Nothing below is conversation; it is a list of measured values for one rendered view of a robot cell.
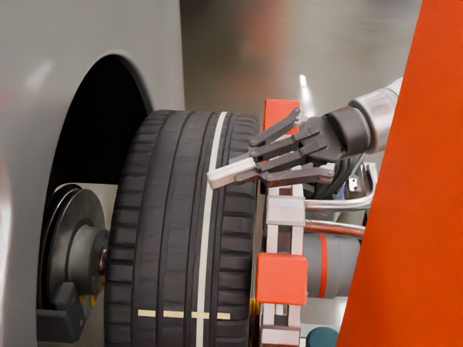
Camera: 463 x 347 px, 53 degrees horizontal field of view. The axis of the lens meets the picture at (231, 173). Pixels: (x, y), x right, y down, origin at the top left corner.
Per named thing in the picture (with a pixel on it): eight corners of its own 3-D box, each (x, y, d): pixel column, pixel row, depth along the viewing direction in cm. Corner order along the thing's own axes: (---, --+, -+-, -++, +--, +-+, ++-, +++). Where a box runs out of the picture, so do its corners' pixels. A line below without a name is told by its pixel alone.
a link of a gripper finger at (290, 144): (322, 131, 68) (318, 124, 69) (251, 155, 67) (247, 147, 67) (319, 145, 71) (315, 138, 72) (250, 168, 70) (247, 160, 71)
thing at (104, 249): (105, 267, 109) (104, 242, 107) (112, 268, 108) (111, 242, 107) (95, 280, 102) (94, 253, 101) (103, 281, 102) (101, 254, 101)
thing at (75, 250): (98, 288, 125) (92, 172, 116) (126, 290, 124) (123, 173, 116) (42, 365, 94) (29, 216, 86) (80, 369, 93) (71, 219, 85)
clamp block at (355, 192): (342, 193, 115) (346, 176, 112) (379, 195, 115) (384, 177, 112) (344, 206, 111) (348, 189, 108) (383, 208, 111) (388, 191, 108)
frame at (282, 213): (260, 253, 143) (269, 95, 109) (282, 254, 142) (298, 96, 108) (253, 443, 100) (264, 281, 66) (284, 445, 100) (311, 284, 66)
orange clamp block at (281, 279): (257, 252, 78) (257, 255, 69) (304, 255, 78) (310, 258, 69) (255, 294, 77) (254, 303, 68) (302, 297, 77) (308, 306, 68)
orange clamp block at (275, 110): (262, 141, 106) (264, 102, 106) (297, 142, 106) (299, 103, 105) (262, 141, 99) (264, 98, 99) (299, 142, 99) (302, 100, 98)
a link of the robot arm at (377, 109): (369, 110, 77) (337, 122, 76) (383, 75, 69) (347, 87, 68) (397, 155, 73) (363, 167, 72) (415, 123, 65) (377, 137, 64)
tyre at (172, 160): (176, 306, 146) (177, 95, 129) (251, 312, 145) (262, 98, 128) (107, 505, 83) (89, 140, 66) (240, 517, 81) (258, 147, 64)
